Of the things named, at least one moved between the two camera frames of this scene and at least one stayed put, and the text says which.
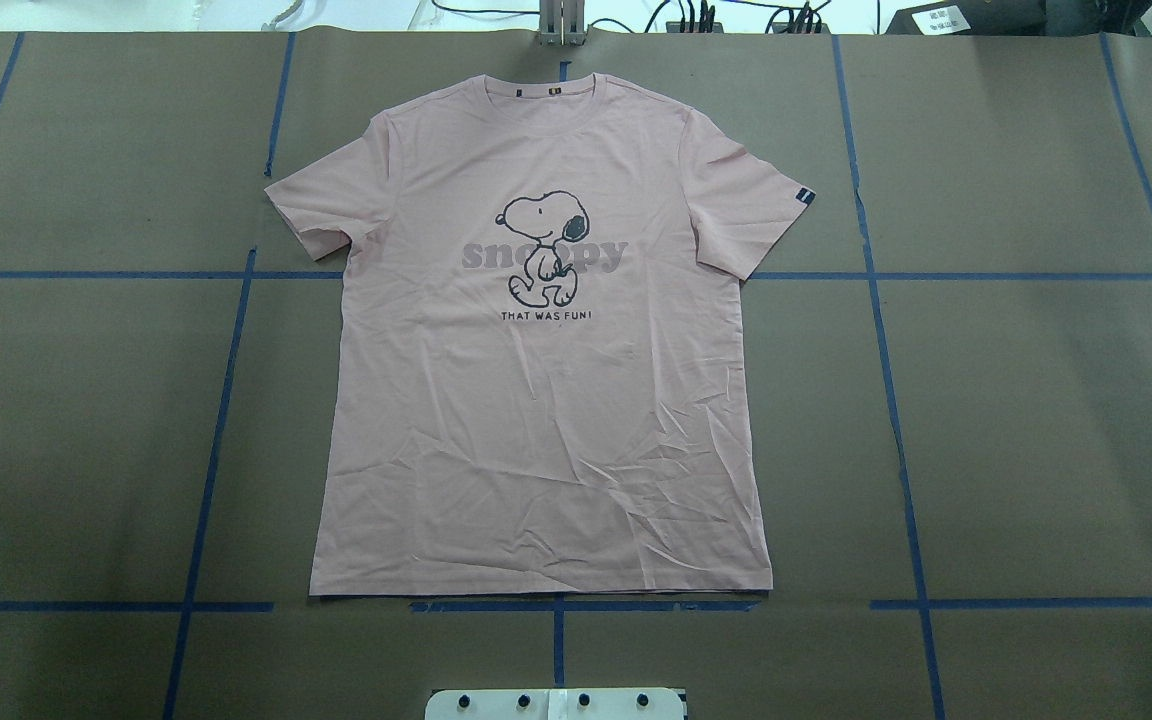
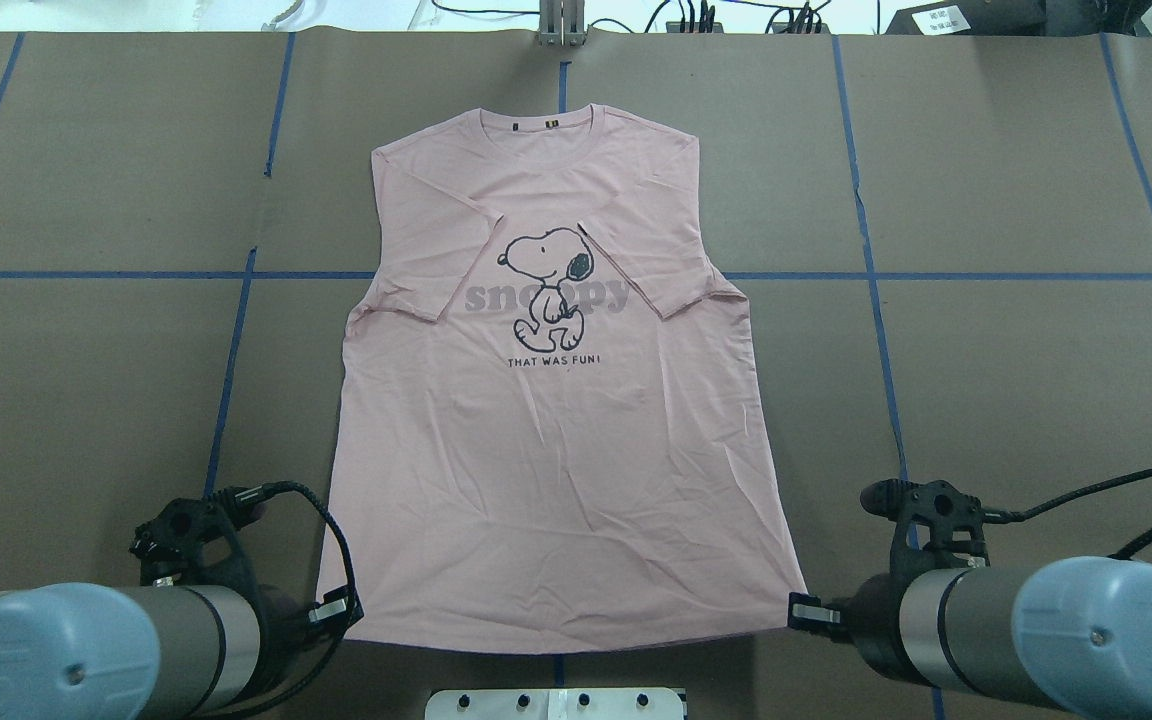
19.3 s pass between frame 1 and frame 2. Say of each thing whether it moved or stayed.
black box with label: stayed
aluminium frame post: stayed
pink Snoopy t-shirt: moved
